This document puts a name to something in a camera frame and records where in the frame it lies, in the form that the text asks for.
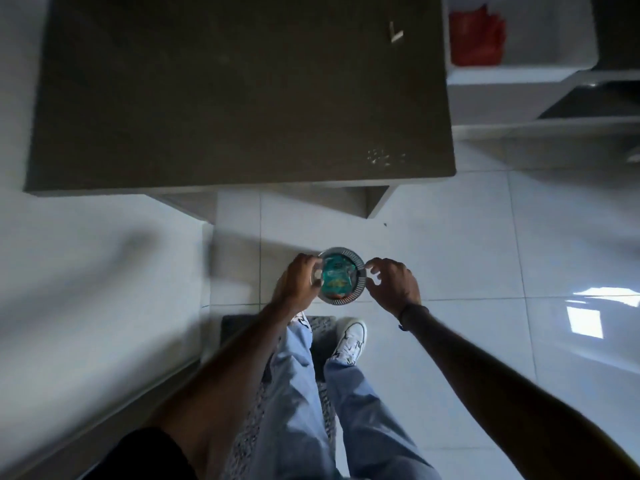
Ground black shirt sleeve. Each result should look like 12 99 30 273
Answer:
82 427 199 480

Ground person's left forearm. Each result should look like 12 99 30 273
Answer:
148 301 300 480

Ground person's right forearm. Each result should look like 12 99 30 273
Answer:
400 304 640 480

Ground person's left hand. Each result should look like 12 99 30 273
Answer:
271 253 324 316

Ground white shelf unit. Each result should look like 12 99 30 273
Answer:
442 0 640 143

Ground person's right hand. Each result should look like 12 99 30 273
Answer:
364 258 422 318

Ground dark brown counter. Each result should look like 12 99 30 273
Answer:
23 0 457 225

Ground round silver steel plate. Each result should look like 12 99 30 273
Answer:
310 247 367 306

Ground grey speckled floor mat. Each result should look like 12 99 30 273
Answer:
220 315 339 480

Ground green snack packet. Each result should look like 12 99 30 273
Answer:
321 258 358 300

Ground light blue jeans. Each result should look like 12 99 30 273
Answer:
248 320 443 480

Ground dark wristband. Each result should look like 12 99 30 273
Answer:
398 303 430 332

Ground red plastic bag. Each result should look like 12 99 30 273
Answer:
448 5 507 67

